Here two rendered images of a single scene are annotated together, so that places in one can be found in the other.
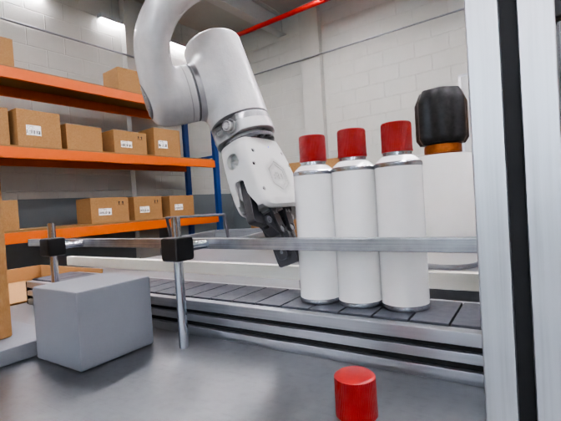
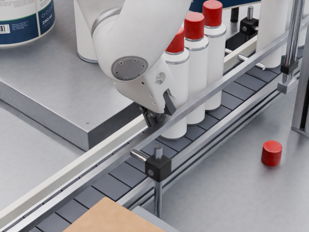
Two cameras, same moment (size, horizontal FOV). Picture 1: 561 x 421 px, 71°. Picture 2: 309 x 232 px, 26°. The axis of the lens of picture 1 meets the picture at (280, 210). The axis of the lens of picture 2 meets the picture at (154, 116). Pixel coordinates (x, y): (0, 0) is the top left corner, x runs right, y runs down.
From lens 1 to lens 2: 112 cm
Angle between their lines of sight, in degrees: 83
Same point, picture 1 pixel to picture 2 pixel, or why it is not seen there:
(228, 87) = not seen: hidden behind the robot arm
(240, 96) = not seen: hidden behind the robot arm
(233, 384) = (230, 199)
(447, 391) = (256, 128)
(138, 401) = not seen: outside the picture
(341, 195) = (202, 64)
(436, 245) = (246, 68)
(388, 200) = (220, 54)
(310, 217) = (186, 86)
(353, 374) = (274, 146)
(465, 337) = (254, 102)
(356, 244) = (219, 88)
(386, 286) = (213, 100)
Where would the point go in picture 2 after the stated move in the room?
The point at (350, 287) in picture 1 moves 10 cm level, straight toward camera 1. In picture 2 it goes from (201, 113) to (258, 124)
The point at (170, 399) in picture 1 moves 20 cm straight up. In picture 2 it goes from (243, 225) to (254, 126)
